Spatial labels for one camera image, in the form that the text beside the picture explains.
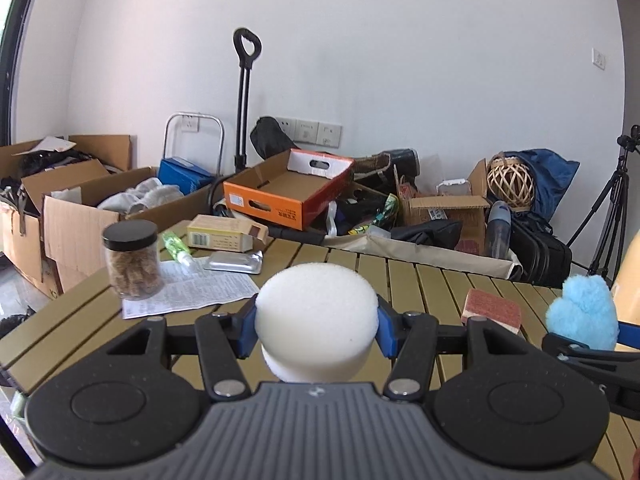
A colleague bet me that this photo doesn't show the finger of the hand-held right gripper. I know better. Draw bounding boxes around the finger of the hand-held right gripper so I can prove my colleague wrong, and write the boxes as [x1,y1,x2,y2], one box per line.
[616,321,640,348]
[541,332,608,386]

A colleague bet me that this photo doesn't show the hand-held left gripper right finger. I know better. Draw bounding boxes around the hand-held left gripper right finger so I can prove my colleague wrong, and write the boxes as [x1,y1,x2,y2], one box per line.
[377,297,531,403]

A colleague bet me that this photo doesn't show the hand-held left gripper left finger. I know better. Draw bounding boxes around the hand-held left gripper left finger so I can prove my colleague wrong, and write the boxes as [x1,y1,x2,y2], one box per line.
[107,304,260,403]

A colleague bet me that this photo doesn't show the blue plush toy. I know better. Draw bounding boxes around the blue plush toy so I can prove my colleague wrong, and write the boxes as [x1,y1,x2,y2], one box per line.
[545,274,620,350]

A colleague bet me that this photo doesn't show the white round sponge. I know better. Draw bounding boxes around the white round sponge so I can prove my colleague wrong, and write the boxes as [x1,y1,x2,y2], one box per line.
[254,262,379,383]

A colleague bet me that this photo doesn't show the printed paper sheet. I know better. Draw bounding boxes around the printed paper sheet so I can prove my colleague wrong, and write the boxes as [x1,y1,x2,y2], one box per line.
[121,257,261,321]

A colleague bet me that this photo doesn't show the silver blister pack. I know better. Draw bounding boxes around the silver blister pack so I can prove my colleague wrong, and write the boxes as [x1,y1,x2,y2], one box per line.
[204,251,264,275]

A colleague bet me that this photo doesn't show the brown scouring sponge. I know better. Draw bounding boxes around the brown scouring sponge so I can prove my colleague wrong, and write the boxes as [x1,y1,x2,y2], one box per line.
[461,288,523,335]

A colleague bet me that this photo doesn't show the yellow carton box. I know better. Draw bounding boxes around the yellow carton box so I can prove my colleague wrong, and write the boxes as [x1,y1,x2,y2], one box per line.
[186,214,269,253]

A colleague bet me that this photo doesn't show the black cloth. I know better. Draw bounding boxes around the black cloth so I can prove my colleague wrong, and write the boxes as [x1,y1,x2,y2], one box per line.
[390,220,463,248]

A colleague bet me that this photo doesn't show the green spray bottle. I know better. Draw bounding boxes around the green spray bottle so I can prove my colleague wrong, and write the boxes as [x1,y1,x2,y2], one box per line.
[161,231,196,267]

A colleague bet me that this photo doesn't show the green patterned packet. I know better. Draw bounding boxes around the green patterned packet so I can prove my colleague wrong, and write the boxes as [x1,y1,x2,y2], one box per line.
[348,194,401,236]

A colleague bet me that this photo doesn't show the small brown cardboard box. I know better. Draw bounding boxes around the small brown cardboard box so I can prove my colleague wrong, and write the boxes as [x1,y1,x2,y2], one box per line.
[395,158,493,256]

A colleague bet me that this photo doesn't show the orange cardboard box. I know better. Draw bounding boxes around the orange cardboard box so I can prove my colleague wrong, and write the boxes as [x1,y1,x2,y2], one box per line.
[222,148,355,232]

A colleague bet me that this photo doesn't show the glass jar black lid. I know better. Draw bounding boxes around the glass jar black lid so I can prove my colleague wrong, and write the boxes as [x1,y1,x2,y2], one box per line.
[101,219,166,302]

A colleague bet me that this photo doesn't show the grey water bottle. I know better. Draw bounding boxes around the grey water bottle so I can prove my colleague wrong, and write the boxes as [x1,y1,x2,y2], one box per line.
[484,201,512,258]

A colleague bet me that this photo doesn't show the clear plastic container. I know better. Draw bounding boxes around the clear plastic container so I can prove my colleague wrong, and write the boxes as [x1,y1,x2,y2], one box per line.
[437,178,473,197]

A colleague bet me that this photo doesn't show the blue box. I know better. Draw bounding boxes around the blue box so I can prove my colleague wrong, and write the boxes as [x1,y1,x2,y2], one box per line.
[158,157,216,196]

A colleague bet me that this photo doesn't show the blue fabric bag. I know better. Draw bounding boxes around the blue fabric bag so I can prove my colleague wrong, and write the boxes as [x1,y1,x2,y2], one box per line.
[500,148,581,221]

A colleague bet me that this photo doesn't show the wicker ball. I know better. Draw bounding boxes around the wicker ball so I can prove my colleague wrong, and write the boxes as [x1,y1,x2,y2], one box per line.
[486,155,536,209]

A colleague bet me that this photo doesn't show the black tripod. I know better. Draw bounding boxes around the black tripod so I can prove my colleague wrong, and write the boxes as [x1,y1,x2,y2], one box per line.
[565,125,640,286]

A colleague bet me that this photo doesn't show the large brown cardboard box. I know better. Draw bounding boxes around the large brown cardboard box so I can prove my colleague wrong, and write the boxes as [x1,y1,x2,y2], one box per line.
[42,166,216,295]

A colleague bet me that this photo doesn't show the black backpack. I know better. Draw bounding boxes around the black backpack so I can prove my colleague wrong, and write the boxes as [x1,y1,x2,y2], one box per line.
[250,116,301,161]

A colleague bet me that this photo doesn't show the white metal tube rack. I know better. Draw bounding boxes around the white metal tube rack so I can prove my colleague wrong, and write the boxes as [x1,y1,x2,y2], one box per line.
[164,113,225,178]

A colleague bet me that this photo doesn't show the worn brown cardboard box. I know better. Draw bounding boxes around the worn brown cardboard box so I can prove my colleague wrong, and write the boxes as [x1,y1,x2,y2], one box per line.
[0,134,133,286]

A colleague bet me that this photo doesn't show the black trolley handle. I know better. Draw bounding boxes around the black trolley handle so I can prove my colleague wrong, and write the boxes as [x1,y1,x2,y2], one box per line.
[232,27,262,176]

